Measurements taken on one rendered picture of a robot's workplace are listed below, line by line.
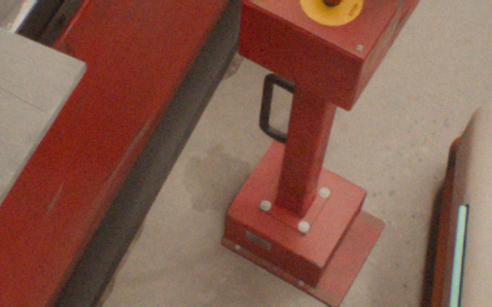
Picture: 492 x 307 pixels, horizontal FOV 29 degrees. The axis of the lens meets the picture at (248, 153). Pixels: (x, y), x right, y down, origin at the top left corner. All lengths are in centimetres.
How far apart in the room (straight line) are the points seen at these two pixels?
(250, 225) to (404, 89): 50
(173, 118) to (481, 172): 61
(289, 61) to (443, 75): 91
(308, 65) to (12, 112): 45
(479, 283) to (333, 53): 57
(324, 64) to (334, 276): 73
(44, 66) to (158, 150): 104
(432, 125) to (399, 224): 23
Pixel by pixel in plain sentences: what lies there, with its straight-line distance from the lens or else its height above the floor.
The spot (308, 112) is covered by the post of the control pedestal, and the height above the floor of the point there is 48.
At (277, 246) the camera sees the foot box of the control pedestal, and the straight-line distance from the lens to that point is 167.
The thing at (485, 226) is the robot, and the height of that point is 28.
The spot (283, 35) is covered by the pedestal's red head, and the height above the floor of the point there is 75.
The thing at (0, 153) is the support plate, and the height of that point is 100.
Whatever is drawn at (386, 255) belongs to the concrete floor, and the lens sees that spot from 181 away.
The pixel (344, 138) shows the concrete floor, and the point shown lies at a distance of 190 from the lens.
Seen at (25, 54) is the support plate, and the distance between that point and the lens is 80.
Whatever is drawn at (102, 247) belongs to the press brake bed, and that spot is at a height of 5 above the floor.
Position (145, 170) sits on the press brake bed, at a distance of 180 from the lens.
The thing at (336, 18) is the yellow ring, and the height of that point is 78.
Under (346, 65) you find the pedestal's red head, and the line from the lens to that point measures 108.
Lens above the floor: 166
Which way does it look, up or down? 63 degrees down
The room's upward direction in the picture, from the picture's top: 5 degrees clockwise
